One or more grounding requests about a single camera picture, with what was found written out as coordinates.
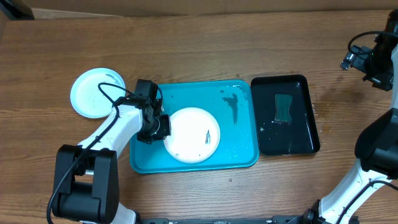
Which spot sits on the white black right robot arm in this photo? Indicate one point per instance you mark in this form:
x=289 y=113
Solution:
x=375 y=167

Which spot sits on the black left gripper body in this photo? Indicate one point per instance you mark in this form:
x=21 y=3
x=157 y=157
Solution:
x=158 y=127

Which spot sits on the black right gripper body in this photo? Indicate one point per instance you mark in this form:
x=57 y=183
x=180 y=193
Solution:
x=378 y=66

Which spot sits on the light blue plate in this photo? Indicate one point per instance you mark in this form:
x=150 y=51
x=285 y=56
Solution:
x=85 y=96

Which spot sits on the pink white plate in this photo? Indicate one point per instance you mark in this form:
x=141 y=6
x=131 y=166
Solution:
x=194 y=136

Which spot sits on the green sponge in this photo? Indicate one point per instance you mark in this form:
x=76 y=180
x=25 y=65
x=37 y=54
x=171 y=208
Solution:
x=282 y=108

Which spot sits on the teal plastic tray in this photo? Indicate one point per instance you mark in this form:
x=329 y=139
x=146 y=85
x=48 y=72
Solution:
x=230 y=102

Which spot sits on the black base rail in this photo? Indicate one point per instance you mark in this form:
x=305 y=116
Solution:
x=274 y=220

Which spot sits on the brown cardboard backdrop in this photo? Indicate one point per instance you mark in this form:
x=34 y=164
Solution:
x=204 y=7

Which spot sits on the black rectangular tray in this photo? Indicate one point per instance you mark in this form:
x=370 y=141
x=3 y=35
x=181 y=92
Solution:
x=274 y=138

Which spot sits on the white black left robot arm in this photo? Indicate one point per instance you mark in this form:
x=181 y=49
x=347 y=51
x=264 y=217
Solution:
x=86 y=180

